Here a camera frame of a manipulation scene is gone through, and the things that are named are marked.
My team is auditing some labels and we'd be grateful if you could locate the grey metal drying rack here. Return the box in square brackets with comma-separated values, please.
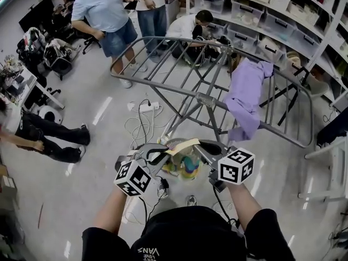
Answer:
[110, 36, 315, 150]

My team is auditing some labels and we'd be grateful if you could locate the black and white pet backpack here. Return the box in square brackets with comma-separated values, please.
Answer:
[43, 38, 83, 80]

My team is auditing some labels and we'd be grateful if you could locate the person's right forearm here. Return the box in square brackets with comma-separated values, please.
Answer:
[227, 183, 263, 229]

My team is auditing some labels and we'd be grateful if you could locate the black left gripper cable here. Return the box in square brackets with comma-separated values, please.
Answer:
[138, 178, 164, 223]

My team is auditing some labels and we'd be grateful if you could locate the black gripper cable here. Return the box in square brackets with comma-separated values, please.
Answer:
[138, 178, 164, 223]
[212, 186, 240, 228]

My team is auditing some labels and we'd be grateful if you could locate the person's left sneaker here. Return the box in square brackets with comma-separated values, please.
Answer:
[157, 178, 170, 200]

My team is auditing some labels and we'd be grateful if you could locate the grey slatted laundry basket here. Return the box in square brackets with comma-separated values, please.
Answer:
[159, 137, 203, 183]

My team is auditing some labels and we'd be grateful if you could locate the row of clear storage bins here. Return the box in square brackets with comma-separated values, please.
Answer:
[192, 0, 322, 63]

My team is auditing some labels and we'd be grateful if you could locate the black monitor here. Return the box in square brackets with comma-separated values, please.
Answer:
[18, 0, 59, 34]

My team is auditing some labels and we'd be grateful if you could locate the white round floor appliance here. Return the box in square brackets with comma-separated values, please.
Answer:
[38, 105, 65, 125]

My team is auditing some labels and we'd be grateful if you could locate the white table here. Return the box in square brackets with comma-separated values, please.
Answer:
[297, 134, 348, 204]

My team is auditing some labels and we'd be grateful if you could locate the purple printed shirt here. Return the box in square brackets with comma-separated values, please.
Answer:
[223, 58, 274, 142]

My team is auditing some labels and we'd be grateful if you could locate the white office desk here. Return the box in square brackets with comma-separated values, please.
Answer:
[0, 64, 66, 111]

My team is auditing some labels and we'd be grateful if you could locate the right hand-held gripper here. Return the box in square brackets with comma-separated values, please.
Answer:
[192, 139, 257, 193]

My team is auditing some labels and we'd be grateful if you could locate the person's left forearm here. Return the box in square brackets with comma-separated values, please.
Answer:
[94, 185, 129, 237]

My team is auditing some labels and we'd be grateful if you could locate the patterned office chair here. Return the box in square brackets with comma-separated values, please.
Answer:
[16, 27, 48, 73]

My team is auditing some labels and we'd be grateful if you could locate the tangled white power cable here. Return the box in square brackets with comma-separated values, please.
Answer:
[124, 104, 181, 152]

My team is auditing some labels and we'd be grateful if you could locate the rainbow striped garment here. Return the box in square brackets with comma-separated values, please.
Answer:
[161, 137, 203, 183]

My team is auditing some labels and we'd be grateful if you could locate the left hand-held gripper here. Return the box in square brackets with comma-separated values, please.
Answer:
[113, 142, 172, 198]

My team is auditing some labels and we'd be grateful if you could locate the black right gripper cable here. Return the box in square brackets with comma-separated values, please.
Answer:
[212, 186, 240, 228]

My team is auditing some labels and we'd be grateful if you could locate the person's black t-shirt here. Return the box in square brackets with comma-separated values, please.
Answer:
[81, 205, 296, 261]

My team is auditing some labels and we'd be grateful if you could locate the grey shell chair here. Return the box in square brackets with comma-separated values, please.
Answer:
[259, 58, 330, 128]

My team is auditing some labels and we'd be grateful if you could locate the black power cable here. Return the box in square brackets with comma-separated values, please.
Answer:
[136, 98, 153, 147]

